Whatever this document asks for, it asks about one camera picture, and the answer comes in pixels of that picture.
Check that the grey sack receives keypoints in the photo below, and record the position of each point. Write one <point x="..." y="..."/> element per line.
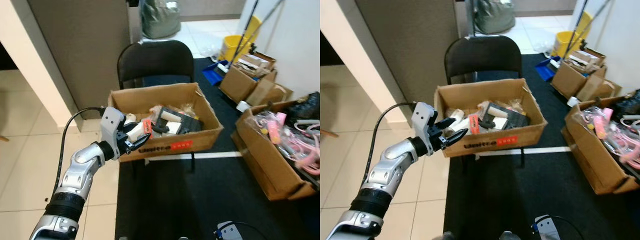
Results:
<point x="494" y="17"/>
<point x="160" y="20"/>

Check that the white roll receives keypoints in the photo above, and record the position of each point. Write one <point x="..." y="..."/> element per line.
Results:
<point x="496" y="109"/>
<point x="167" y="116"/>

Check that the black fabric bundle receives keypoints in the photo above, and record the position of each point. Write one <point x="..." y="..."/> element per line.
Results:
<point x="306" y="106"/>
<point x="631" y="102"/>

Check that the blue dustpan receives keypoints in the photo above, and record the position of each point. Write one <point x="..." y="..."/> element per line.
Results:
<point x="215" y="74"/>
<point x="546" y="69"/>

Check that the cardboard box paper trash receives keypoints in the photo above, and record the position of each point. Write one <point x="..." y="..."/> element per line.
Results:
<point x="565" y="80"/>
<point x="235" y="85"/>

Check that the black floor mat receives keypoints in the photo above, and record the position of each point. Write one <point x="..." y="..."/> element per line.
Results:
<point x="525" y="200"/>
<point x="200" y="200"/>

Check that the clear bags pink items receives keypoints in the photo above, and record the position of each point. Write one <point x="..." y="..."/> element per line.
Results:
<point x="300" y="147"/>
<point x="625" y="145"/>

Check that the large plain cardboard box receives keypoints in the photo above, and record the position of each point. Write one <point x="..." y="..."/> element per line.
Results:
<point x="592" y="165"/>
<point x="265" y="170"/>

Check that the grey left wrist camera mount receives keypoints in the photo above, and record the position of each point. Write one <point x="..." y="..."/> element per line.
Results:
<point x="422" y="120"/>
<point x="111" y="127"/>

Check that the white cup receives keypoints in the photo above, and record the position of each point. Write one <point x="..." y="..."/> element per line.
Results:
<point x="573" y="101"/>
<point x="242" y="106"/>

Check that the yellow mop bucket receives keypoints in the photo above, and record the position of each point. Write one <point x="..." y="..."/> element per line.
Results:
<point x="565" y="42"/>
<point x="234" y="47"/>

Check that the white floor tape strip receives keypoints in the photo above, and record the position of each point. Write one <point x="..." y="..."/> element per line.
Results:
<point x="545" y="150"/>
<point x="215" y="155"/>

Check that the orange tag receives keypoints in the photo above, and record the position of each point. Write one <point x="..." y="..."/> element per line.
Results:
<point x="146" y="125"/>
<point x="473" y="123"/>

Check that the white plastic tube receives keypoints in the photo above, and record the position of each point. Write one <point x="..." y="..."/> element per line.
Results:
<point x="135" y="131"/>
<point x="457" y="120"/>

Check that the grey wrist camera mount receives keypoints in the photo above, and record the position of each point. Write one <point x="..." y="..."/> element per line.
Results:
<point x="422" y="120"/>
<point x="230" y="232"/>
<point x="547" y="228"/>
<point x="111" y="127"/>

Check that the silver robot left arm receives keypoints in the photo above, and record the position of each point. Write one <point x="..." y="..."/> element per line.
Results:
<point x="77" y="175"/>
<point x="387" y="172"/>

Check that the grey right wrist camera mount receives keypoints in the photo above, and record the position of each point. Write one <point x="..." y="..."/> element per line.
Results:
<point x="230" y="232"/>
<point x="547" y="228"/>

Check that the small open cardboard box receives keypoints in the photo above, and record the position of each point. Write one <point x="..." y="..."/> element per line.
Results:
<point x="600" y="89"/>
<point x="270" y="94"/>

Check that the black padded chair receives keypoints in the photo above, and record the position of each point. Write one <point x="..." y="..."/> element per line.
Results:
<point x="155" y="60"/>
<point x="480" y="55"/>

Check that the pink bottle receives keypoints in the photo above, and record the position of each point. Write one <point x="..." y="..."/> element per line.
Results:
<point x="601" y="122"/>
<point x="276" y="125"/>

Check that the black device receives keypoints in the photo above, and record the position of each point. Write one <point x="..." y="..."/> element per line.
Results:
<point x="512" y="121"/>
<point x="185" y="125"/>

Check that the cardboard box red label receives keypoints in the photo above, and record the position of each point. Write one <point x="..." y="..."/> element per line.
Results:
<point x="525" y="138"/>
<point x="200" y="142"/>

